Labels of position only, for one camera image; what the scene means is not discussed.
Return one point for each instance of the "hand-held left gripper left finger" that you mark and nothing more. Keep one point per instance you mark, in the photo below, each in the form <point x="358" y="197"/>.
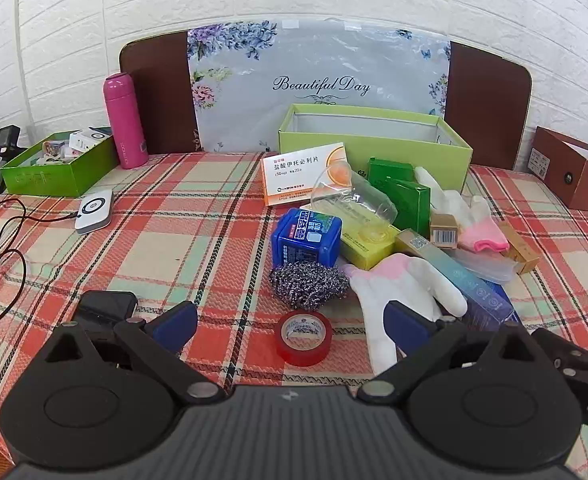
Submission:
<point x="176" y="327"/>

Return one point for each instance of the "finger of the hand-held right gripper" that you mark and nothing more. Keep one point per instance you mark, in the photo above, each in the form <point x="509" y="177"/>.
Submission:
<point x="559" y="345"/>

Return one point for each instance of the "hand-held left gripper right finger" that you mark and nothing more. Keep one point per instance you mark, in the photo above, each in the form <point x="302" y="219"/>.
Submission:
<point x="405" y="327"/>

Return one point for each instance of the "white glove pink cuff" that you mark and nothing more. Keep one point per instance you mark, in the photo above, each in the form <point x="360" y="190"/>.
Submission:
<point x="474" y="230"/>
<point x="404" y="285"/>

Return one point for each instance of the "blue plastic box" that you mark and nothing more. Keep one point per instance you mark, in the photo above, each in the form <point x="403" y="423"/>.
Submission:
<point x="306" y="240"/>

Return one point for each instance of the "large light green box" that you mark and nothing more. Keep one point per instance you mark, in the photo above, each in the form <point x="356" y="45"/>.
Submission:
<point x="374" y="152"/>

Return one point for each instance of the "black phone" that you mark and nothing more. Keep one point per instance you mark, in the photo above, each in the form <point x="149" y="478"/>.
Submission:
<point x="106" y="307"/>

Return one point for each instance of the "long teal gold box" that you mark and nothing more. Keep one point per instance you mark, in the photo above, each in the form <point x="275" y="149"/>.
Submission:
<point x="469" y="290"/>

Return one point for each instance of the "yellow box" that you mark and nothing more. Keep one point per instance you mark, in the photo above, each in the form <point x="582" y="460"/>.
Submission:
<point x="366" y="252"/>

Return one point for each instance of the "plaid cloth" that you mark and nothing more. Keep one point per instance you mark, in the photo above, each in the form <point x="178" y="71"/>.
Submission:
<point x="198" y="240"/>

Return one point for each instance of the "small tan barcode box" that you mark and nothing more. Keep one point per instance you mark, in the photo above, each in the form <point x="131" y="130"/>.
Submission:
<point x="444" y="232"/>

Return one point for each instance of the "steel wool scrubber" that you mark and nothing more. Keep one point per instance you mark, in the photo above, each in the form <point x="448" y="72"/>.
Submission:
<point x="309" y="285"/>

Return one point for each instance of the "red tape roll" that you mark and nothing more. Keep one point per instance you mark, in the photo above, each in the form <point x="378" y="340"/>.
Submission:
<point x="301" y="352"/>

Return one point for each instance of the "dark green box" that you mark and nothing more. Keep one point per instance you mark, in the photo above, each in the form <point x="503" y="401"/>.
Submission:
<point x="411" y="207"/>
<point x="389" y="170"/>

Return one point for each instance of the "clear plastic cup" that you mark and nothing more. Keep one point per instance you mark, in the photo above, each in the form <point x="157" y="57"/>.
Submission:
<point x="354" y="200"/>

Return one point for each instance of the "white remote control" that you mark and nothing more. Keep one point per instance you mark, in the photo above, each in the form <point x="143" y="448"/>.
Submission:
<point x="93" y="211"/>

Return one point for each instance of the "brown cardboard box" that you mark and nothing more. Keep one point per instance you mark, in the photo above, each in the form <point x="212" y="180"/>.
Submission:
<point x="579" y="180"/>

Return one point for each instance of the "orange white medicine box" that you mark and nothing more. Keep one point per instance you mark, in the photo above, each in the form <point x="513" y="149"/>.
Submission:
<point x="294" y="172"/>

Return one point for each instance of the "small green tray box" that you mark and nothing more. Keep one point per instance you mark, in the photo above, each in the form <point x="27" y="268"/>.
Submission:
<point x="53" y="177"/>

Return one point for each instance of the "white small box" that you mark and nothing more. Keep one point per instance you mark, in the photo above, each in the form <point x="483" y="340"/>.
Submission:
<point x="91" y="140"/>

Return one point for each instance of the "small printed packet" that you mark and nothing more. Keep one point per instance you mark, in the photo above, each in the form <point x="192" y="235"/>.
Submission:
<point x="53" y="152"/>

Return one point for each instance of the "pink thermos bottle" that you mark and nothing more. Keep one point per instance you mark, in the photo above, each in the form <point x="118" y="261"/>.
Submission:
<point x="124" y="120"/>

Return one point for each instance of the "dark wooden chair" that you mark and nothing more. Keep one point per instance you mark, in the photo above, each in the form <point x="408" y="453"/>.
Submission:
<point x="163" y="90"/>

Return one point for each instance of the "black device on stand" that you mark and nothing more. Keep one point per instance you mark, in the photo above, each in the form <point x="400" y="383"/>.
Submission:
<point x="8" y="139"/>

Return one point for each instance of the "floral plastic sheet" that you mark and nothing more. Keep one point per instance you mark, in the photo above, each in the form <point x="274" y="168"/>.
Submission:
<point x="324" y="60"/>

